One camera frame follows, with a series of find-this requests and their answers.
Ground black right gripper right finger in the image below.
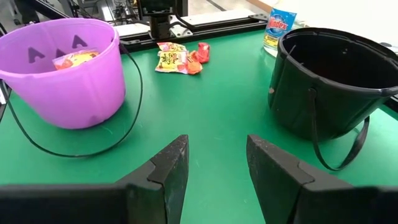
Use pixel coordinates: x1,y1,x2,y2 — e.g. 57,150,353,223
246,134,398,224

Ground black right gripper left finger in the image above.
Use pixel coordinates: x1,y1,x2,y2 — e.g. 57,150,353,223
0,134,190,224

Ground yellow Sour Patch candy pack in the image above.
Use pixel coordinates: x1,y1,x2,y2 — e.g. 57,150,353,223
154,50,190,75
157,41,188,53
52,49,101,71

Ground red KitKat candy pack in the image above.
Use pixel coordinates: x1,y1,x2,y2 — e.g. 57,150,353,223
197,42,211,64

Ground candy packets beside purple bucket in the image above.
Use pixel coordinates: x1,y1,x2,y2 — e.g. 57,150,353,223
185,50,203,76

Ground black pumpkin face bucket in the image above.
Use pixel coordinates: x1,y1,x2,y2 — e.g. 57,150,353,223
267,27,398,171

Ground green table mat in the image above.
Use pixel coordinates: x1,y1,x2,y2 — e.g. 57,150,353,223
0,29,398,224

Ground purple plastic bucket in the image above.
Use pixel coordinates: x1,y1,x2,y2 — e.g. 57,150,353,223
0,17,144,159

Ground Windex spray bottle red trigger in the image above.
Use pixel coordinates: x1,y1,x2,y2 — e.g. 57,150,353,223
262,7,298,53

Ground light wooden desk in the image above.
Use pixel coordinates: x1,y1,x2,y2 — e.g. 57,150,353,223
248,0,398,54

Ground black aluminium rig frame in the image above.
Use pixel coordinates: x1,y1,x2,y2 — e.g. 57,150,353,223
118,11,398,113

